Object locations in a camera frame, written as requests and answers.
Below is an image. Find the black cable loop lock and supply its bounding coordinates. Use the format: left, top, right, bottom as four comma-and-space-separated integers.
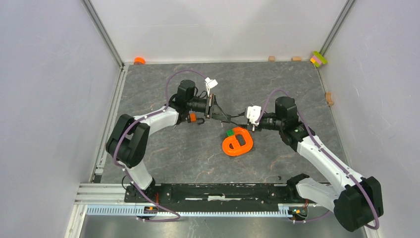
230, 112, 247, 128

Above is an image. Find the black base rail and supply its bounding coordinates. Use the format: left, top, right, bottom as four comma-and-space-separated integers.
124, 183, 311, 212

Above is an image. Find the orange black padlock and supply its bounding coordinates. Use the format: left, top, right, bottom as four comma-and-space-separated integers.
186, 113, 205, 125

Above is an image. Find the white toothed cable duct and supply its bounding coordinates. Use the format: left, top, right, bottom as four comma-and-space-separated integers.
86, 205, 292, 218

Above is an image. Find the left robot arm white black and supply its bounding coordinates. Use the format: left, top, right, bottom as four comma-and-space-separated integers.
105, 80, 232, 202

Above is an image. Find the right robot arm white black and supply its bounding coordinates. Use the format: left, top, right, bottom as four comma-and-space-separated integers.
245, 96, 384, 232

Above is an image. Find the wooden arch piece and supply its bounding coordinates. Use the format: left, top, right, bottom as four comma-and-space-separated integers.
325, 92, 334, 107

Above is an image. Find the green pink brick stack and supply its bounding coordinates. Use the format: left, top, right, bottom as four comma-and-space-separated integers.
310, 51, 328, 68

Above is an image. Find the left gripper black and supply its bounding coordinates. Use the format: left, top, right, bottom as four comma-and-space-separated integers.
187, 94, 229, 121

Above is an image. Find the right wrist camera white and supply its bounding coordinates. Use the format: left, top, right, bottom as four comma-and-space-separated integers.
245, 106, 262, 125

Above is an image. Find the orange cap at wall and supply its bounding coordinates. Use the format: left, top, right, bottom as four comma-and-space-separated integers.
133, 57, 146, 65

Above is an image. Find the orange ring toy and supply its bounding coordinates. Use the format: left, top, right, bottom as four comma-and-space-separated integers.
222, 127, 254, 157

